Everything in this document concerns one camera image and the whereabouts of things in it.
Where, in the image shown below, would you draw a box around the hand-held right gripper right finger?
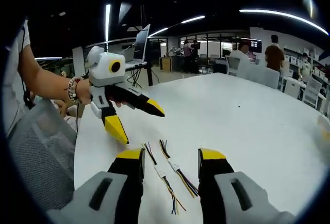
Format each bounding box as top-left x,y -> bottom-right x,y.
197,147 -> 295,224

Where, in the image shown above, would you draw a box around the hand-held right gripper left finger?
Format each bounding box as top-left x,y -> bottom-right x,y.
46,148 -> 146,224

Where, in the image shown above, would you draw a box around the JST connector cable multicoloured wires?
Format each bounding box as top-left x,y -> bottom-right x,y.
159,138 -> 200,199
141,142 -> 187,216

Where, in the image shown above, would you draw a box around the open silver laptop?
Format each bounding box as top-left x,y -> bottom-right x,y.
125,23 -> 152,70

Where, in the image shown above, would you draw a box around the wooden cabinet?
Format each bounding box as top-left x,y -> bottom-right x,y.
159,56 -> 173,71

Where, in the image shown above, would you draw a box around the grey mesh office chair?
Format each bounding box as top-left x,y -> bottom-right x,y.
7,99 -> 78,212

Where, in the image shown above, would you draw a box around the person's white shirt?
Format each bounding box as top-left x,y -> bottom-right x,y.
2,19 -> 32,137

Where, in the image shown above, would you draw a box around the white office chair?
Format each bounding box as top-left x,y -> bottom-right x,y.
300,76 -> 326,109
226,55 -> 281,90

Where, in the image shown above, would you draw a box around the shelf with white bins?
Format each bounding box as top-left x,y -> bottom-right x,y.
283,47 -> 330,83

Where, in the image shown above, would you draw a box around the long ceiling light strip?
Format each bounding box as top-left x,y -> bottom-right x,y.
239,8 -> 329,36

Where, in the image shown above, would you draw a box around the beaded wrist bracelets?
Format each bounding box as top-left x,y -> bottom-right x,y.
64,75 -> 85,104

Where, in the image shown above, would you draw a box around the thin black hanging cable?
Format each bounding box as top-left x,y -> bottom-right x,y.
75,102 -> 80,133

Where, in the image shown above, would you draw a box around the black cable on shirt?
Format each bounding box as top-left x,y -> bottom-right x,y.
21,24 -> 37,109

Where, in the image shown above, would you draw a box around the wall monitor screen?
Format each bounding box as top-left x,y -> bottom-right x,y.
249,40 -> 262,53

